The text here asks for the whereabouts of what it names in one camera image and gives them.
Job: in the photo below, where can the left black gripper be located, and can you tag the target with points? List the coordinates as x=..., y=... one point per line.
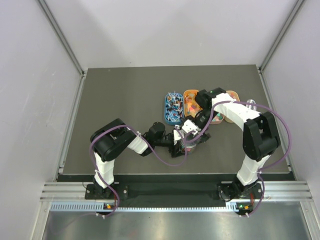
x=174, y=147

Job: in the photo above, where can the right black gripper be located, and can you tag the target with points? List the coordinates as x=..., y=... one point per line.
x=204, y=137

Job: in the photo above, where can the clear jar lid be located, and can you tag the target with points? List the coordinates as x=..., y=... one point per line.
x=188, y=142

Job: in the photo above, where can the clear plastic jar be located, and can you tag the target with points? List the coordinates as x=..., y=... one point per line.
x=187, y=149

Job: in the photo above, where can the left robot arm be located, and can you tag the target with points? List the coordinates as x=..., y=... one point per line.
x=110, y=141

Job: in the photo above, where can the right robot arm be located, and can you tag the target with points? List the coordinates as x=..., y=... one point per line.
x=260, y=136

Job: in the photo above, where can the pink tray of star candies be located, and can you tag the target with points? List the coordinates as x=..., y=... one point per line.
x=217, y=119

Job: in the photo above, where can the orange tray of candies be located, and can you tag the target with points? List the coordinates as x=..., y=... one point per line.
x=191, y=108

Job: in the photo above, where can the blue tray of lollipops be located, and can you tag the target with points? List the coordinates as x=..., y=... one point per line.
x=173, y=108

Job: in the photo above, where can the beige tray of gummies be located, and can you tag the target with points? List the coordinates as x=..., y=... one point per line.
x=235, y=96

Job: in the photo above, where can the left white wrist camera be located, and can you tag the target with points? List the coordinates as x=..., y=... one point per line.
x=178, y=134

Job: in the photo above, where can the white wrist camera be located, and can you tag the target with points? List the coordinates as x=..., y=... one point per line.
x=178, y=134
x=190, y=127

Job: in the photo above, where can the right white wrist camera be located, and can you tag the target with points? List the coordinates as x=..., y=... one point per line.
x=190, y=127

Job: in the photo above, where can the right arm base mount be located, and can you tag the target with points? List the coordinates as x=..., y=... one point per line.
x=228, y=191

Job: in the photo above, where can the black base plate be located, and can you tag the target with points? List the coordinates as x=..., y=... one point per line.
x=168, y=194

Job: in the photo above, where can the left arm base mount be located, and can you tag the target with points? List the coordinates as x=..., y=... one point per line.
x=93, y=191

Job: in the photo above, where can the slotted cable duct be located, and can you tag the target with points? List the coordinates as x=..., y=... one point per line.
x=108, y=207

